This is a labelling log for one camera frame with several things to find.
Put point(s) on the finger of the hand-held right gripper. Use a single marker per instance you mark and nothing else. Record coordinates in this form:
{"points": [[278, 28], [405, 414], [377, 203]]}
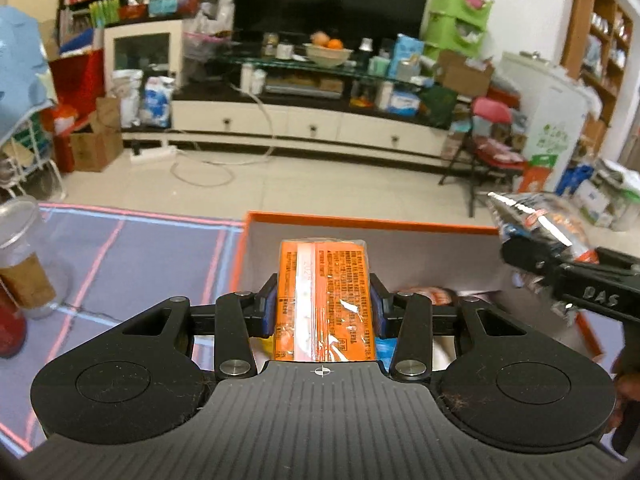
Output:
{"points": [[527, 257]]}

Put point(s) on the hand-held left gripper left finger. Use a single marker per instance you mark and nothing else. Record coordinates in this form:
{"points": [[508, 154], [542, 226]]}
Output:
{"points": [[268, 310]]}

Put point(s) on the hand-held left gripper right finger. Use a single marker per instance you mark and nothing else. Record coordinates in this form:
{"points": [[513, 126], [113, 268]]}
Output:
{"points": [[379, 310]]}

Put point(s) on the silver snack packet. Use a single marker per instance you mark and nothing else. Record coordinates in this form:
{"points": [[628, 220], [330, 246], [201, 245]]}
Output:
{"points": [[550, 222]]}

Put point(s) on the orange snack packet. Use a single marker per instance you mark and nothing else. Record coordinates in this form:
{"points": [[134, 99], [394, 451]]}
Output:
{"points": [[325, 300]]}

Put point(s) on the orange cardboard box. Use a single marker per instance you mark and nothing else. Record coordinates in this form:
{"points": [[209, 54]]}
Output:
{"points": [[425, 255]]}

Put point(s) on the person's right hand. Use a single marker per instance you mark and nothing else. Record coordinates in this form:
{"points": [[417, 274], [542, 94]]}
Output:
{"points": [[627, 390]]}

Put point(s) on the red-orange bean snack packet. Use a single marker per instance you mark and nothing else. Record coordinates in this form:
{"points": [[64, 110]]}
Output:
{"points": [[430, 295]]}

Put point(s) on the red folding chair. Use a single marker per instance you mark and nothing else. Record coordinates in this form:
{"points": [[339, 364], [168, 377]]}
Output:
{"points": [[492, 150]]}

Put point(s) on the purple plaid tablecloth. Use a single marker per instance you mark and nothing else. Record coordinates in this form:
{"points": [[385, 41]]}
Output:
{"points": [[150, 260]]}

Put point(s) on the white chest freezer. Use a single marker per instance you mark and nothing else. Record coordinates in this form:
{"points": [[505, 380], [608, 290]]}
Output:
{"points": [[545, 115]]}

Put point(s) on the dark green bag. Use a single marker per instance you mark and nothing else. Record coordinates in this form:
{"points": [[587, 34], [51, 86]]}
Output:
{"points": [[440, 105]]}

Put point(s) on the white television stand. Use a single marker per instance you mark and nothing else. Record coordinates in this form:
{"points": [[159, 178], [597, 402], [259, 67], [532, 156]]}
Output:
{"points": [[300, 120]]}

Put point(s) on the large cardboard box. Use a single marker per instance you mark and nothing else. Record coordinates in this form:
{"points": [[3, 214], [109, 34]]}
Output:
{"points": [[465, 75]]}

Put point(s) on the white power strip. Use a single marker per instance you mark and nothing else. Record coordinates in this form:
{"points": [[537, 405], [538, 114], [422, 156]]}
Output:
{"points": [[152, 152]]}

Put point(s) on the wooden shelf unit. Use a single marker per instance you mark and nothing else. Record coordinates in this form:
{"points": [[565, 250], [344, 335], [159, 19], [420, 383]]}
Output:
{"points": [[600, 50]]}

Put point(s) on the blue white plastic bag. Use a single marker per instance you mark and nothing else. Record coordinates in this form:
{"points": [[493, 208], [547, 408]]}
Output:
{"points": [[159, 102]]}

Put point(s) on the small brown cardboard box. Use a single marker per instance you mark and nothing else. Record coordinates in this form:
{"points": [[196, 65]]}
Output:
{"points": [[95, 142]]}

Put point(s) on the clear plastic cup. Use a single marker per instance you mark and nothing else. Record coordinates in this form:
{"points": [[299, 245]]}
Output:
{"points": [[27, 260]]}

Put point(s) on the green plastic drawer tower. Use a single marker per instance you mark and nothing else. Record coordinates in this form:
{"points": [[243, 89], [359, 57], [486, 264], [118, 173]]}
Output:
{"points": [[457, 20]]}

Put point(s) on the white fruit bowl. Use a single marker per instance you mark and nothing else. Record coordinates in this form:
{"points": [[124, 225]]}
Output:
{"points": [[327, 57]]}

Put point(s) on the red drink can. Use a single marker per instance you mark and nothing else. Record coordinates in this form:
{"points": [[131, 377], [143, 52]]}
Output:
{"points": [[10, 325]]}

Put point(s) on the orange fruit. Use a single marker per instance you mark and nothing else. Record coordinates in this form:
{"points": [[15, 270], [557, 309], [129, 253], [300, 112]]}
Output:
{"points": [[336, 44]]}

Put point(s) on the pale round fruit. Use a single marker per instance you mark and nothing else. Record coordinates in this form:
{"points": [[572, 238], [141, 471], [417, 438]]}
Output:
{"points": [[320, 39]]}

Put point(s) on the white glass-door cabinet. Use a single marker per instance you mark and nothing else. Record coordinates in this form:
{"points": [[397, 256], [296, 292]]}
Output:
{"points": [[142, 55]]}

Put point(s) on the black television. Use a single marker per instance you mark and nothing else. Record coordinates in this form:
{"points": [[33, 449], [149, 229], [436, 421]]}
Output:
{"points": [[332, 5]]}

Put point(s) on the blue star-print cloth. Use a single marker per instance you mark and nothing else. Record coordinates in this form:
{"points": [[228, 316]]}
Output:
{"points": [[20, 70]]}

